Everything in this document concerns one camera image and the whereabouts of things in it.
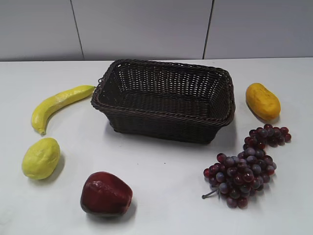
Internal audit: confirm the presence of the dark red apple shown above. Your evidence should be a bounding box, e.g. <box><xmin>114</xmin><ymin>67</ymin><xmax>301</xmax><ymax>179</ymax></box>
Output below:
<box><xmin>80</xmin><ymin>171</ymin><xmax>133</xmax><ymax>217</ymax></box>

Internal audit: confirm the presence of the orange yellow mango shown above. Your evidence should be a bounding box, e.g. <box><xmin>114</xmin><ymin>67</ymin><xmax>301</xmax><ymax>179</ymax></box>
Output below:
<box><xmin>246</xmin><ymin>83</ymin><xmax>281</xmax><ymax>121</ymax></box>

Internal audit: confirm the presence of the yellow banana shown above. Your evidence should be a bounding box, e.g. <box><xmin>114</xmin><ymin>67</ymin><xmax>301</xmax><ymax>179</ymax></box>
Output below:
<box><xmin>31</xmin><ymin>85</ymin><xmax>95</xmax><ymax>135</ymax></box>

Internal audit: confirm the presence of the purple red grape bunch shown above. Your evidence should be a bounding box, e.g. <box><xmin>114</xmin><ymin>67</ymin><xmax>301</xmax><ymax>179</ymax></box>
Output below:
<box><xmin>202</xmin><ymin>124</ymin><xmax>291</xmax><ymax>209</ymax></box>

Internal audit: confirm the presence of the yellow green lemon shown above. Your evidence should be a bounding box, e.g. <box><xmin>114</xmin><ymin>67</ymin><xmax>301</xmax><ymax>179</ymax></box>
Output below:
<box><xmin>22</xmin><ymin>138</ymin><xmax>61</xmax><ymax>180</ymax></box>

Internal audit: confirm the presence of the dark brown wicker basket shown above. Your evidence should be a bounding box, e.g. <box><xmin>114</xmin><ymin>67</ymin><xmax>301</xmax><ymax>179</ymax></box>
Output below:
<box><xmin>91</xmin><ymin>59</ymin><xmax>235</xmax><ymax>144</ymax></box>

